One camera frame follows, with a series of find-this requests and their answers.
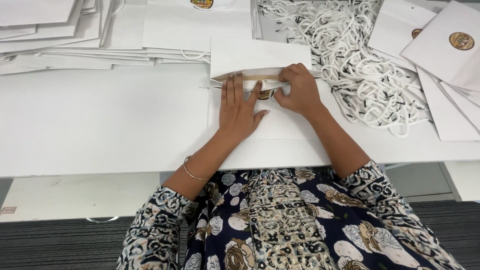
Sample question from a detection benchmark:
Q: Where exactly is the person's left hand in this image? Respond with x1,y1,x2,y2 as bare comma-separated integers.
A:
218,73,271,141

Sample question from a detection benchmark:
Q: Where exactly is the person's right hand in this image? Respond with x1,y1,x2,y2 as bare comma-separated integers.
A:
273,63,324,121

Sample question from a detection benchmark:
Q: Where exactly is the white paper bag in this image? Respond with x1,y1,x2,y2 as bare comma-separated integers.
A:
415,66,480,142
439,80,480,133
207,36,332,170

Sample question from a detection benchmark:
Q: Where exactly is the thin gold bangle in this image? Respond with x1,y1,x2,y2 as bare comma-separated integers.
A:
183,155,213,181

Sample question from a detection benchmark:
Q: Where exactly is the stack of finished white bags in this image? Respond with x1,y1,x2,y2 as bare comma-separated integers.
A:
142,0,263,64

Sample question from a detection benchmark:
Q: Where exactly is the white bag with round logo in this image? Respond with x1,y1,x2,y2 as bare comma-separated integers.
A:
400,0,480,93
367,0,438,73

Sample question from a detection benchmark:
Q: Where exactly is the person's floral patterned dress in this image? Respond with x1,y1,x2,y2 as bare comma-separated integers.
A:
116,160,466,270

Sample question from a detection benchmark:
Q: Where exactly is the flat white paper bag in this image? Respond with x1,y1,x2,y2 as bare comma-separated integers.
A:
439,80,480,133
415,66,480,142

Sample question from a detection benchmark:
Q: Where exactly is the stack of flat white bags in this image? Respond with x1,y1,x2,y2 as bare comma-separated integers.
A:
0,0,155,76

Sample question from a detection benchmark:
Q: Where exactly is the pile of white rope handles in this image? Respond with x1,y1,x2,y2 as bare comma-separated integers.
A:
259,0,432,138

